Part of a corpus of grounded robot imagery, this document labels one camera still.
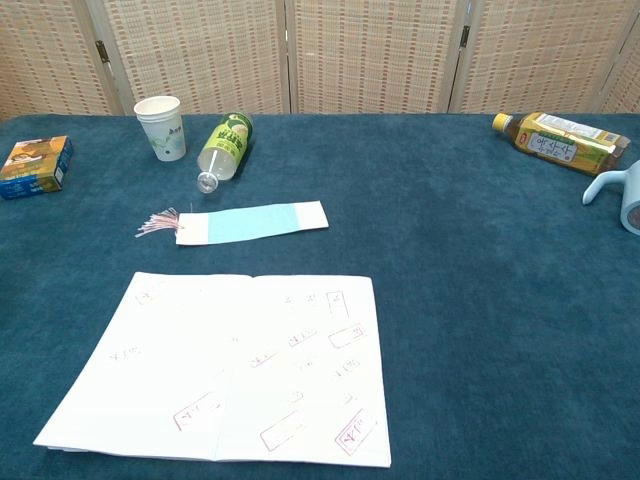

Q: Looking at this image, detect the woven rattan screen panel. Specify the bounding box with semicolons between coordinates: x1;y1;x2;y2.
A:
597;19;640;115
283;0;474;115
0;0;124;124
84;0;292;117
447;0;640;115

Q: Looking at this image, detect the white paper cup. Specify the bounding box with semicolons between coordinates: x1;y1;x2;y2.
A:
133;95;187;163

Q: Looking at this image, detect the white notebook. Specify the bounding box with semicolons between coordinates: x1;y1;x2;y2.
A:
32;271;393;469

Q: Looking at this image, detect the orange and blue carton box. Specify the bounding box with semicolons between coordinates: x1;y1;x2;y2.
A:
0;135;75;201

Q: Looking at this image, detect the dark blue table cloth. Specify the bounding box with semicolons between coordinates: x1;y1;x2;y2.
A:
0;113;640;480

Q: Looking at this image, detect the green label plastic bottle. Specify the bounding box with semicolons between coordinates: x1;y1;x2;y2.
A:
196;111;255;195

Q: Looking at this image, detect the yellow cap tea bottle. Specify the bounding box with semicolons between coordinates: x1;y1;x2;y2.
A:
492;111;632;177

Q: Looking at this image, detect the blue bookmark with tassel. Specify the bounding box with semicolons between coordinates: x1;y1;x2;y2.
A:
133;200;330;247

